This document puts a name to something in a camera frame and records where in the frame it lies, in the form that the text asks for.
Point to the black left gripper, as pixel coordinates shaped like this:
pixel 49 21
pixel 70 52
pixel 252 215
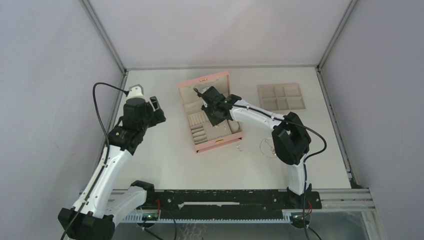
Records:
pixel 157 116

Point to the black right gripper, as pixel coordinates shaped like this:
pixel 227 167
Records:
pixel 213 121

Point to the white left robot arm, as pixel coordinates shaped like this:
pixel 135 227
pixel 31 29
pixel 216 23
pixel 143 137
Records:
pixel 92 217

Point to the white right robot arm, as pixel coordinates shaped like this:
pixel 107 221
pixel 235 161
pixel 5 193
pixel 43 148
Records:
pixel 291 140

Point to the beige oval watch pillow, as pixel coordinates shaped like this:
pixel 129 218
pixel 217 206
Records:
pixel 233 126

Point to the beige divided tray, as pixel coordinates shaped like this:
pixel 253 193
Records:
pixel 281 98

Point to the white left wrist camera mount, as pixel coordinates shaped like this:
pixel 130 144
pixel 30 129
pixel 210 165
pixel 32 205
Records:
pixel 136 92

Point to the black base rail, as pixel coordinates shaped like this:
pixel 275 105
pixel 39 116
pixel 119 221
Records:
pixel 280 199

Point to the white slotted cable duct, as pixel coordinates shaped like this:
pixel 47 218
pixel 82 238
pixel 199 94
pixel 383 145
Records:
pixel 138 218

